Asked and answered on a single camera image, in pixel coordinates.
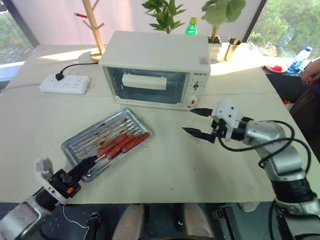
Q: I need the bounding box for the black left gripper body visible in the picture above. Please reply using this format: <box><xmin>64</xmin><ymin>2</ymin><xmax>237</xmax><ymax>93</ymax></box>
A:
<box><xmin>48</xmin><ymin>168</ymin><xmax>82</xmax><ymax>200</ymax></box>

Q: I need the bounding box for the silver metal baking tray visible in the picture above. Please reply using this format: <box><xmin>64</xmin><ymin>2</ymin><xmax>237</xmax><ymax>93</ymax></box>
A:
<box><xmin>61</xmin><ymin>107</ymin><xmax>153</xmax><ymax>183</ymax></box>

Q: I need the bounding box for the red sausage on skewer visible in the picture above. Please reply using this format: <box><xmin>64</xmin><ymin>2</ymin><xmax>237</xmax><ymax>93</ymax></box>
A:
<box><xmin>96</xmin><ymin>139</ymin><xmax>121</xmax><ymax>158</ymax></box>
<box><xmin>121</xmin><ymin>132</ymin><xmax>151</xmax><ymax>153</ymax></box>
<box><xmin>99</xmin><ymin>134</ymin><xmax>130</xmax><ymax>157</ymax></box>
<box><xmin>109</xmin><ymin>136</ymin><xmax>139</xmax><ymax>158</ymax></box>

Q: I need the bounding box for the green round-leaf plant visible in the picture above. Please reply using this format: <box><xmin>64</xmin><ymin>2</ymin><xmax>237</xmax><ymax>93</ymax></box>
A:
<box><xmin>200</xmin><ymin>0</ymin><xmax>247</xmax><ymax>43</ymax></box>

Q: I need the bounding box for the black side table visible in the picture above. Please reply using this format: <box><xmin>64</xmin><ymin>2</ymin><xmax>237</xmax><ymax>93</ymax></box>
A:
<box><xmin>261</xmin><ymin>64</ymin><xmax>320</xmax><ymax>104</ymax></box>

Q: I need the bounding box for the beige rounded shape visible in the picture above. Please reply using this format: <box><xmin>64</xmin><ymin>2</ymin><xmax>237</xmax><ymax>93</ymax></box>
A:
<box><xmin>183</xmin><ymin>202</ymin><xmax>214</xmax><ymax>240</ymax></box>
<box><xmin>112</xmin><ymin>203</ymin><xmax>146</xmax><ymax>240</ymax></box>

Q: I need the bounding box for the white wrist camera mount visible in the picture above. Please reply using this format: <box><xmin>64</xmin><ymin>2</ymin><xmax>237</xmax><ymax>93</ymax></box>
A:
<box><xmin>33</xmin><ymin>156</ymin><xmax>69</xmax><ymax>204</ymax></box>
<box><xmin>211</xmin><ymin>99</ymin><xmax>239</xmax><ymax>143</ymax></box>

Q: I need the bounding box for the white plant pot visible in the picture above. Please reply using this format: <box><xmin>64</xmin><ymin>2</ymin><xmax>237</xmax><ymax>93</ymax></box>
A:
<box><xmin>207</xmin><ymin>35</ymin><xmax>223</xmax><ymax>64</ymax></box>

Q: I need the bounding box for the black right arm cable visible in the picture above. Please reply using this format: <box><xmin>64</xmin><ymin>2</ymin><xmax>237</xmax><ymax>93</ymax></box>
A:
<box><xmin>216</xmin><ymin>120</ymin><xmax>312</xmax><ymax>174</ymax></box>

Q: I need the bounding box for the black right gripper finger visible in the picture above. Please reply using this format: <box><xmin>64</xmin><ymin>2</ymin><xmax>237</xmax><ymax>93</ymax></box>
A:
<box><xmin>181</xmin><ymin>126</ymin><xmax>216</xmax><ymax>144</ymax></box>
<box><xmin>189</xmin><ymin>107</ymin><xmax>214</xmax><ymax>118</ymax></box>

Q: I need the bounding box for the wooden tree stand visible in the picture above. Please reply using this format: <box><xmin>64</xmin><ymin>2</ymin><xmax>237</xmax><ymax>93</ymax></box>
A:
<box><xmin>81</xmin><ymin>0</ymin><xmax>107</xmax><ymax>63</ymax></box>

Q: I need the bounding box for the white toaster oven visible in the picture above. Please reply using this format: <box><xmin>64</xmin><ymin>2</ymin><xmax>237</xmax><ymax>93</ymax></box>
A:
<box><xmin>98</xmin><ymin>30</ymin><xmax>211</xmax><ymax>111</ymax></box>

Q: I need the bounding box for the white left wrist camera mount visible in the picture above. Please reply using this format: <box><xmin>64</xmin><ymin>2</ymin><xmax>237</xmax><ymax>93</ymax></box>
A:
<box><xmin>33</xmin><ymin>156</ymin><xmax>69</xmax><ymax>204</ymax></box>

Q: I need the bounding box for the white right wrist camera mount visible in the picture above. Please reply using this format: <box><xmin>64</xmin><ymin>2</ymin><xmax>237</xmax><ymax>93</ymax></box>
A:
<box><xmin>211</xmin><ymin>99</ymin><xmax>239</xmax><ymax>143</ymax></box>

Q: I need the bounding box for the person's bare hand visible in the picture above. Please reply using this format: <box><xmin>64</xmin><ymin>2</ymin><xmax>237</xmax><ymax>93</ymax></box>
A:
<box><xmin>301</xmin><ymin>57</ymin><xmax>320</xmax><ymax>86</ymax></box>

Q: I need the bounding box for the white power strip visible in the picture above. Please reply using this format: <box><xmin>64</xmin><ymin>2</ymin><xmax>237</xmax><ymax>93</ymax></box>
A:
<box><xmin>38</xmin><ymin>73</ymin><xmax>91</xmax><ymax>95</ymax></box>

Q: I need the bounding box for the green leafy plant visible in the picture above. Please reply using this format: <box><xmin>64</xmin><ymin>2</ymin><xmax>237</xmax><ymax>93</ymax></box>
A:
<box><xmin>140</xmin><ymin>0</ymin><xmax>187</xmax><ymax>35</ymax></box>

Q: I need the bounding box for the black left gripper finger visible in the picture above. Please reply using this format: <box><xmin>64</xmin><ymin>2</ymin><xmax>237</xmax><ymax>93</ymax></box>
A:
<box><xmin>71</xmin><ymin>163</ymin><xmax>94</xmax><ymax>183</ymax></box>
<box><xmin>73</xmin><ymin>156</ymin><xmax>98</xmax><ymax>174</ymax></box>

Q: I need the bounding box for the red plate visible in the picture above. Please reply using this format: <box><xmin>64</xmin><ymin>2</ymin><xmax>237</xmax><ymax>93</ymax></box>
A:
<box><xmin>264</xmin><ymin>64</ymin><xmax>289</xmax><ymax>74</ymax></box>

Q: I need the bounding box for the clear blue-label water bottle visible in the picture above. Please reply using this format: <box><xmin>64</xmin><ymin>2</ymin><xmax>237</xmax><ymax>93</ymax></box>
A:
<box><xmin>286</xmin><ymin>46</ymin><xmax>314</xmax><ymax>74</ymax></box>

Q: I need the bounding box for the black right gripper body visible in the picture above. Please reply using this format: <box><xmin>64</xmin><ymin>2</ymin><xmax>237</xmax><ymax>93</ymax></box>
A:
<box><xmin>210</xmin><ymin>116</ymin><xmax>232</xmax><ymax>145</ymax></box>

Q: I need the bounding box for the black power cable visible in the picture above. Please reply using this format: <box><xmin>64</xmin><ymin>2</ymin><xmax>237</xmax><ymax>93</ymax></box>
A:
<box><xmin>60</xmin><ymin>61</ymin><xmax>100</xmax><ymax>76</ymax></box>

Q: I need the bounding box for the metal cup with utensils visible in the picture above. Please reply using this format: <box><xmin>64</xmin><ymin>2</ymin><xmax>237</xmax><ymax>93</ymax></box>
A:
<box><xmin>223</xmin><ymin>31</ymin><xmax>242</xmax><ymax>62</ymax></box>

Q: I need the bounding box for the green plastic bottle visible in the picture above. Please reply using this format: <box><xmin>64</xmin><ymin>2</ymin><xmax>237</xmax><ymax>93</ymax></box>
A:
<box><xmin>184</xmin><ymin>17</ymin><xmax>199</xmax><ymax>37</ymax></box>

